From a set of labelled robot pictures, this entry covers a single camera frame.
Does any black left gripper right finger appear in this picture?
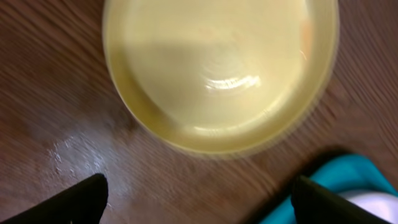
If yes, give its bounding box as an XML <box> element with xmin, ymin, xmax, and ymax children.
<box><xmin>291</xmin><ymin>176</ymin><xmax>389</xmax><ymax>224</ymax></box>

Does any white plate with thin smear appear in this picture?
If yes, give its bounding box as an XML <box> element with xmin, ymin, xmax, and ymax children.
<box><xmin>339</xmin><ymin>190</ymin><xmax>397</xmax><ymax>223</ymax></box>

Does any blue plastic tray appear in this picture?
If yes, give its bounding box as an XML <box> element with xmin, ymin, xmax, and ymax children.
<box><xmin>258</xmin><ymin>154</ymin><xmax>397</xmax><ymax>224</ymax></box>

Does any yellow plate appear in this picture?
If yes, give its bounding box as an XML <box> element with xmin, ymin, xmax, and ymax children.
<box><xmin>102</xmin><ymin>1</ymin><xmax>340</xmax><ymax>157</ymax></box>

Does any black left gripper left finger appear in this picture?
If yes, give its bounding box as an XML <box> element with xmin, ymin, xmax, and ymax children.
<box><xmin>1</xmin><ymin>173</ymin><xmax>108</xmax><ymax>224</ymax></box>

